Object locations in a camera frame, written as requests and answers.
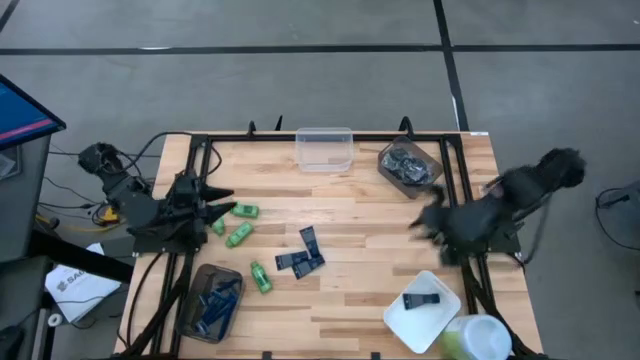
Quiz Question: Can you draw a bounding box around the black packets pile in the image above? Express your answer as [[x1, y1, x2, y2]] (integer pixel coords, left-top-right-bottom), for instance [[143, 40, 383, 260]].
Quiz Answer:
[[291, 254, 327, 281]]

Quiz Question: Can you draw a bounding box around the blue screen monitor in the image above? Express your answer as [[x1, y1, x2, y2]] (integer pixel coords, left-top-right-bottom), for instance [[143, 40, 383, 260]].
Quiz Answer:
[[0, 73, 68, 151]]

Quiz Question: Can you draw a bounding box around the white green wipes canister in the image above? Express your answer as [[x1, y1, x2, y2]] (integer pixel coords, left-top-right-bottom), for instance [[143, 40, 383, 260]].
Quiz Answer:
[[438, 313, 514, 360]]

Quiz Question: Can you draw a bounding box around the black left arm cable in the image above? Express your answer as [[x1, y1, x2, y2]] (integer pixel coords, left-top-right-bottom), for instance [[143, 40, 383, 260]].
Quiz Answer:
[[127, 130, 224, 177]]

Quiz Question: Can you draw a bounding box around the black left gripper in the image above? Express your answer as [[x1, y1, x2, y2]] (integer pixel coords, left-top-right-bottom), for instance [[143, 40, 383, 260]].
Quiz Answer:
[[159, 169, 239, 240]]

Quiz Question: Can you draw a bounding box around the clear plastic bin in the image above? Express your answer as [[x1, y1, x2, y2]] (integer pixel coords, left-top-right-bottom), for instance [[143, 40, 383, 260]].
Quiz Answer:
[[294, 126, 355, 174]]

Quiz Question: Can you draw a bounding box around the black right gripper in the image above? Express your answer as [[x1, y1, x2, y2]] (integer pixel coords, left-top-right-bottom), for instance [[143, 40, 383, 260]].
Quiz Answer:
[[407, 182, 484, 252]]

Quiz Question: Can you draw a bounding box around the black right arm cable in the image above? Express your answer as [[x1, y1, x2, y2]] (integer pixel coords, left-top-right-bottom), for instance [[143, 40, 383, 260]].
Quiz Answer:
[[519, 192, 555, 265]]

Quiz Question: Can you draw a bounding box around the white square tray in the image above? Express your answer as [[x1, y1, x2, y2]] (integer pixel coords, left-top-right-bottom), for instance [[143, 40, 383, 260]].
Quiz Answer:
[[382, 269, 463, 355]]

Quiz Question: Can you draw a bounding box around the white paper booklet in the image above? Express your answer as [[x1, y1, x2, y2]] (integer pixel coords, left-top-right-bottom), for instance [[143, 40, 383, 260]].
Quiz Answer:
[[43, 242, 123, 324]]

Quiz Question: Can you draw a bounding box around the blue disposable razor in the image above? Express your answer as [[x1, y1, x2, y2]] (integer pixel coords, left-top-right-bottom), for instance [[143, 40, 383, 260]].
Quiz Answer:
[[197, 304, 232, 329], [193, 319, 221, 339], [199, 280, 240, 301], [202, 292, 239, 319]]

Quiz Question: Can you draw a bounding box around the grey translucent plastic bin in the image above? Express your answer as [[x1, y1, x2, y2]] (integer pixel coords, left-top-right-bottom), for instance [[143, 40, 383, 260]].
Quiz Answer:
[[175, 262, 247, 345]]

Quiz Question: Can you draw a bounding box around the dark blue toiletry tube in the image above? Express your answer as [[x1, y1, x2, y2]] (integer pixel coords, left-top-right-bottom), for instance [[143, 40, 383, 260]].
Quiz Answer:
[[274, 250, 311, 272], [401, 292, 442, 311], [298, 225, 322, 260]]

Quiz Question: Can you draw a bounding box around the crumpled clear plastic bag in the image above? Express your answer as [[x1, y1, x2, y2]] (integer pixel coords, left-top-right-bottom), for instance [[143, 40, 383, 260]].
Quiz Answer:
[[376, 134, 445, 201]]

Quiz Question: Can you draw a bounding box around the black floor cable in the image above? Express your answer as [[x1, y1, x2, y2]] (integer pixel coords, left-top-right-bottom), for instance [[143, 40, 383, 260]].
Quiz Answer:
[[593, 186, 640, 252]]

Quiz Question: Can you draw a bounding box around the yellow power plug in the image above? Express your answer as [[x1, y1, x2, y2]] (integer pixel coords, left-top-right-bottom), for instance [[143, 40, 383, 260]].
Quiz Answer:
[[97, 203, 122, 226]]

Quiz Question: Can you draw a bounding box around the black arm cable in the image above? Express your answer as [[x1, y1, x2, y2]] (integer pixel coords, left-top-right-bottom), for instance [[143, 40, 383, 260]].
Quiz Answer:
[[127, 130, 224, 177], [519, 192, 555, 265]]

